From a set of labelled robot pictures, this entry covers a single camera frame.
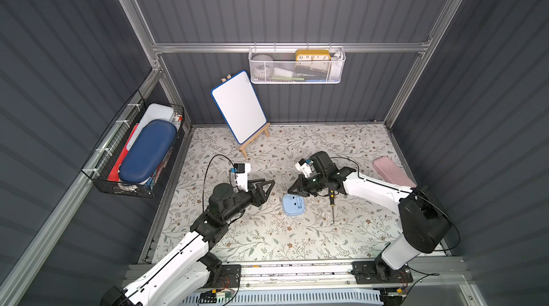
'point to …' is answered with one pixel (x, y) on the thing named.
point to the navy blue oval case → (149, 149)
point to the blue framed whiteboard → (239, 103)
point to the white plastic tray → (151, 112)
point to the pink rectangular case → (392, 173)
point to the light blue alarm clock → (294, 204)
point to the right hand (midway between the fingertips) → (292, 189)
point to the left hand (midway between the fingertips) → (270, 183)
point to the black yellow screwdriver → (332, 204)
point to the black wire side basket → (103, 166)
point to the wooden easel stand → (264, 130)
